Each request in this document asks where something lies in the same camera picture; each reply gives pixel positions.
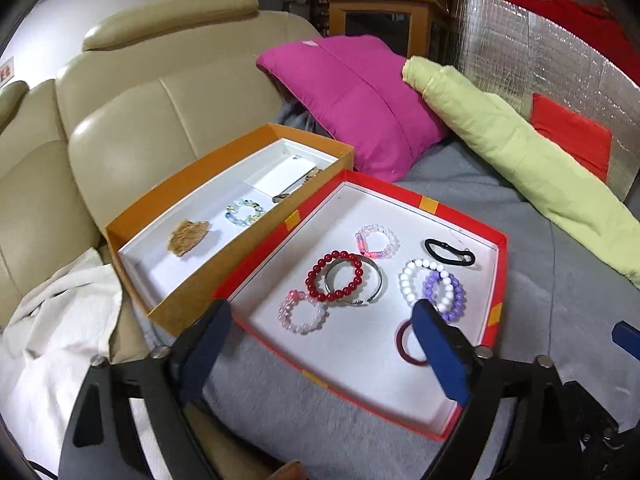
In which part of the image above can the red cardboard box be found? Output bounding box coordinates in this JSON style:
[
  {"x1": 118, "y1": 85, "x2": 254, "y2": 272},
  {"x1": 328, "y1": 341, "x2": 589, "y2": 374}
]
[{"x1": 214, "y1": 170, "x2": 508, "y2": 442}]

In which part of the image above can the white card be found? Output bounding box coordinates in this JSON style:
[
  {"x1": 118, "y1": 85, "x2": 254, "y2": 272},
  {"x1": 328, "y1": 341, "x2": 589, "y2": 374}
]
[{"x1": 245, "y1": 156, "x2": 325, "y2": 196}]

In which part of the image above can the silver bangle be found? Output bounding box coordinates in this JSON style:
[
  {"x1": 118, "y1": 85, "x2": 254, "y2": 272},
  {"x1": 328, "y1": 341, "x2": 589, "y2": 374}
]
[{"x1": 324, "y1": 255, "x2": 387, "y2": 307}]

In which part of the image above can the dark red bangle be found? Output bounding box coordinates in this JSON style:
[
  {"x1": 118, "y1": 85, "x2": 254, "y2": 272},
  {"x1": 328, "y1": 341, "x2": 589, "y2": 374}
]
[{"x1": 395, "y1": 321, "x2": 431, "y2": 367}]

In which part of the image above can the silver insulation mat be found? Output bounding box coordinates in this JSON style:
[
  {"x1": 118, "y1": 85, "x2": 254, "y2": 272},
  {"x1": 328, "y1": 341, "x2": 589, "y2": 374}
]
[{"x1": 446, "y1": 0, "x2": 640, "y2": 203}]

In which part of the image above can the white cloth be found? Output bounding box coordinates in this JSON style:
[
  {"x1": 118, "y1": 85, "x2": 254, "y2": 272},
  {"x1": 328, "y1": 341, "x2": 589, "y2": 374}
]
[{"x1": 0, "y1": 247, "x2": 151, "y2": 480}]

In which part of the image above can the purple bead bracelet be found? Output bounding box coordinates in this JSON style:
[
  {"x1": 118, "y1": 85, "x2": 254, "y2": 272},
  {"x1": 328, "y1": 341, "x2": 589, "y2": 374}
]
[{"x1": 422, "y1": 268, "x2": 467, "y2": 322}]

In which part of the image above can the blue green bead bracelet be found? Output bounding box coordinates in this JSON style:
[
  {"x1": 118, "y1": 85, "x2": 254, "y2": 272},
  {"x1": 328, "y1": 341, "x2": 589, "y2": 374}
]
[{"x1": 223, "y1": 198, "x2": 265, "y2": 226}]

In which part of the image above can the brown fibrous piece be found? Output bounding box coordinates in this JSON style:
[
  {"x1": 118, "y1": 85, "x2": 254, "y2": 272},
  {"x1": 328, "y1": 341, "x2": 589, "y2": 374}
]
[{"x1": 167, "y1": 219, "x2": 211, "y2": 257}]

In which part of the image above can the large red cushion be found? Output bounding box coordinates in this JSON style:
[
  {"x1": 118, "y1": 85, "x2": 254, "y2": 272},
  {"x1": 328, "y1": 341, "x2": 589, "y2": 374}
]
[{"x1": 510, "y1": 0, "x2": 640, "y2": 86}]

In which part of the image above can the clear bead bracelet pink tassel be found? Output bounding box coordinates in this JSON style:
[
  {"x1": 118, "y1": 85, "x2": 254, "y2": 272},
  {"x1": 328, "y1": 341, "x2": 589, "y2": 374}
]
[{"x1": 355, "y1": 224, "x2": 401, "y2": 261}]

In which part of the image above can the grey blanket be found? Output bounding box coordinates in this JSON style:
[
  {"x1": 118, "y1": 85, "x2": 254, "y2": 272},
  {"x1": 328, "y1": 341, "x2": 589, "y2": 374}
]
[{"x1": 200, "y1": 100, "x2": 640, "y2": 480}]

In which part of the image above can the red bead bracelet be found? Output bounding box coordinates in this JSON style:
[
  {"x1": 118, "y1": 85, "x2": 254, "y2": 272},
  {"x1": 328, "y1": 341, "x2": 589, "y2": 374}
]
[{"x1": 305, "y1": 250, "x2": 367, "y2": 305}]

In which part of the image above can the small red cushion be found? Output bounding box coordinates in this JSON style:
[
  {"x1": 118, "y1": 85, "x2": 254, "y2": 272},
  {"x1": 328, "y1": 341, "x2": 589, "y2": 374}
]
[{"x1": 530, "y1": 92, "x2": 613, "y2": 183}]

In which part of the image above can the orange cardboard box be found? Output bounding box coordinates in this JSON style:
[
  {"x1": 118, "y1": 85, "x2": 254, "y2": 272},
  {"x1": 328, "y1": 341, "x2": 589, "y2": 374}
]
[{"x1": 105, "y1": 122, "x2": 356, "y2": 337}]

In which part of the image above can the pale pink bracelet with flower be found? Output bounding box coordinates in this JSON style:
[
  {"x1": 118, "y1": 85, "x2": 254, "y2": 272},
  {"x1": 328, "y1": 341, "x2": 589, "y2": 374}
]
[{"x1": 278, "y1": 287, "x2": 328, "y2": 333}]

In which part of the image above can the black hair tie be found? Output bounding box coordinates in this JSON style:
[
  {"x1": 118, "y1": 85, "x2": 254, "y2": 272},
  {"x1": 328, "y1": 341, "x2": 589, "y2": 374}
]
[{"x1": 424, "y1": 238, "x2": 476, "y2": 268}]

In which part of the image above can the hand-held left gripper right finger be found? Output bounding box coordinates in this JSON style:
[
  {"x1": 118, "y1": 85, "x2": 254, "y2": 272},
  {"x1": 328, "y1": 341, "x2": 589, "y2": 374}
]
[{"x1": 411, "y1": 298, "x2": 583, "y2": 480}]

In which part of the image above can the beige leather sofa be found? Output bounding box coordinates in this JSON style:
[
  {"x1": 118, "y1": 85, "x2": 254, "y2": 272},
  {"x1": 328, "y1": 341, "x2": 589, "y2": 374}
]
[{"x1": 0, "y1": 0, "x2": 321, "y2": 361}]

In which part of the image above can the folded light green blanket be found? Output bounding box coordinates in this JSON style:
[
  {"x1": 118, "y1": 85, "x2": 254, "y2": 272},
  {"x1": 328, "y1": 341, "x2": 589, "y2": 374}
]
[{"x1": 402, "y1": 56, "x2": 640, "y2": 288}]

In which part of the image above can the magenta pillow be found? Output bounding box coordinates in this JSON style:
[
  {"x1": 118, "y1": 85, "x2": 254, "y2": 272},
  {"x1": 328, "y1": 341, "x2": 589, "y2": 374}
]
[{"x1": 256, "y1": 35, "x2": 449, "y2": 182}]

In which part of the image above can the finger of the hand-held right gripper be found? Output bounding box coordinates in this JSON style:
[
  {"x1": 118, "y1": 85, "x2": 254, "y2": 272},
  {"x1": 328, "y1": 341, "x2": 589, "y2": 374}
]
[{"x1": 612, "y1": 322, "x2": 640, "y2": 357}]

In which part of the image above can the white bead bracelet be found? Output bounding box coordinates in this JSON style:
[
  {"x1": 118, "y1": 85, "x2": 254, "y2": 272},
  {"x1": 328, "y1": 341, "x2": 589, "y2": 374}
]
[{"x1": 398, "y1": 258, "x2": 453, "y2": 317}]

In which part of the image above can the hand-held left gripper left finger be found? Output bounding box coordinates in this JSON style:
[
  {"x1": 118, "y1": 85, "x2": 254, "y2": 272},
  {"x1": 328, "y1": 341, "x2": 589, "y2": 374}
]
[{"x1": 57, "y1": 299, "x2": 233, "y2": 480}]

